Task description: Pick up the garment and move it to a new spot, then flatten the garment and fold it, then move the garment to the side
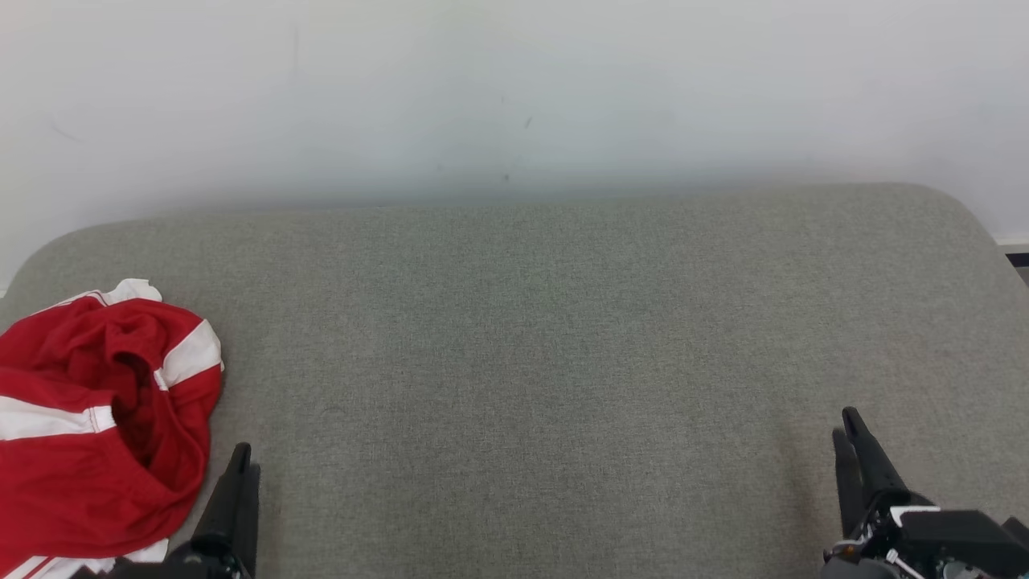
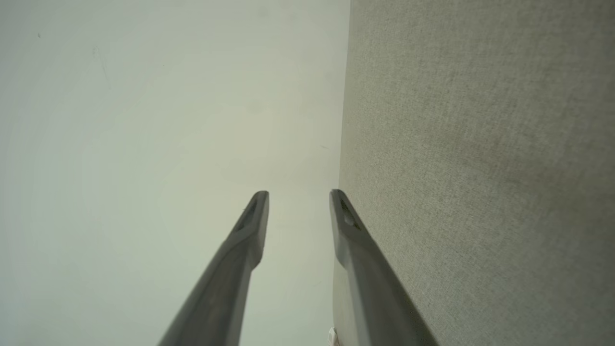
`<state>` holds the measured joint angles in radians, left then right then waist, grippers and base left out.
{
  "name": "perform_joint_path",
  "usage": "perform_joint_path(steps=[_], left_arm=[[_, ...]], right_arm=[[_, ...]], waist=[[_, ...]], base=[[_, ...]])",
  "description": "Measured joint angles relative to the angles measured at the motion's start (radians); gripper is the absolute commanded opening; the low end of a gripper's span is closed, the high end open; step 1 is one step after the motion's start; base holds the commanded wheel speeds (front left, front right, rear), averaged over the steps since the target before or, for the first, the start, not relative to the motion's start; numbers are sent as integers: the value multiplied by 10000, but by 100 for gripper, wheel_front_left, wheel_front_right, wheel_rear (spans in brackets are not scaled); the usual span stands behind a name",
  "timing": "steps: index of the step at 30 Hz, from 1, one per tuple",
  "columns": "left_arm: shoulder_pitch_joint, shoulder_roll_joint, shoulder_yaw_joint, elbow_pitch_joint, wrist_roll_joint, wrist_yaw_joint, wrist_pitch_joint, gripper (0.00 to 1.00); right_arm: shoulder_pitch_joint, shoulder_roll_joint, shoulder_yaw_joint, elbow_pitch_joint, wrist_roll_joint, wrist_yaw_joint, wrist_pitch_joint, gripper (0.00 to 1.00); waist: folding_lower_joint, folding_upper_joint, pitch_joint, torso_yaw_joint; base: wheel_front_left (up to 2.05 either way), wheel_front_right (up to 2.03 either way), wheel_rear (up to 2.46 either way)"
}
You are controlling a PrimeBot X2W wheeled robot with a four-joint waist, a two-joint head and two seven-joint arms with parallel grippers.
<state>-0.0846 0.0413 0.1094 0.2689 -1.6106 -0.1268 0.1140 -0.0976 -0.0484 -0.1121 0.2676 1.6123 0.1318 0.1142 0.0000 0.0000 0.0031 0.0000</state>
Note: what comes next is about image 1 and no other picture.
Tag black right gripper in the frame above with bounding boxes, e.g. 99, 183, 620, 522
822, 407, 1029, 579

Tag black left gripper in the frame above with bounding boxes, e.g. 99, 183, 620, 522
72, 442, 260, 579

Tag red shorts with white stripe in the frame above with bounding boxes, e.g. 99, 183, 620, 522
0, 296, 225, 561

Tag grey fabric sofa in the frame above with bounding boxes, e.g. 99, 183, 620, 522
0, 183, 1029, 579

